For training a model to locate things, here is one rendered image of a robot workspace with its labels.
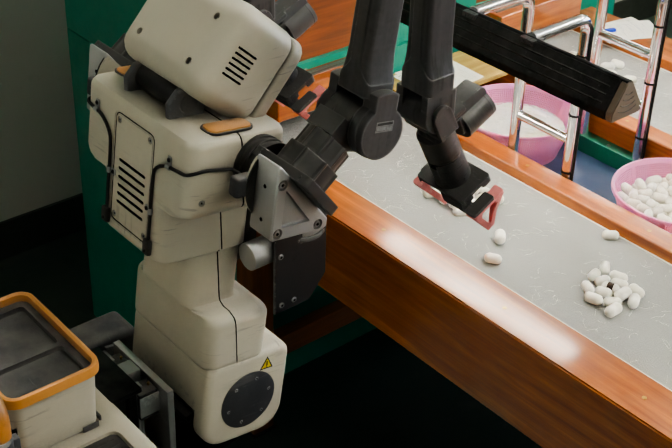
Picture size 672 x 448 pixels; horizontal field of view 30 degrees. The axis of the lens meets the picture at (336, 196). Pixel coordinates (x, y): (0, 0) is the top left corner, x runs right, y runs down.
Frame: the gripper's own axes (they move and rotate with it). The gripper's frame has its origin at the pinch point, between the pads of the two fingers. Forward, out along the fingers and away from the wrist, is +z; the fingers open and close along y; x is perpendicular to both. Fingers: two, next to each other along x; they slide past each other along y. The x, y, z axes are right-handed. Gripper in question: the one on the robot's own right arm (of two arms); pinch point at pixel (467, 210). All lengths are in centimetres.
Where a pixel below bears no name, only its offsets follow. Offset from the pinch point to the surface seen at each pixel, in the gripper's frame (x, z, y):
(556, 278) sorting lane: -12.6, 35.2, 1.4
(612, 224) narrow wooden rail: -32, 43, 6
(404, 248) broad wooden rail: 2.4, 24.7, 23.0
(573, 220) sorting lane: -28, 43, 13
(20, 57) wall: 12, 39, 173
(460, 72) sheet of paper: -51, 50, 68
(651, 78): -65, 42, 23
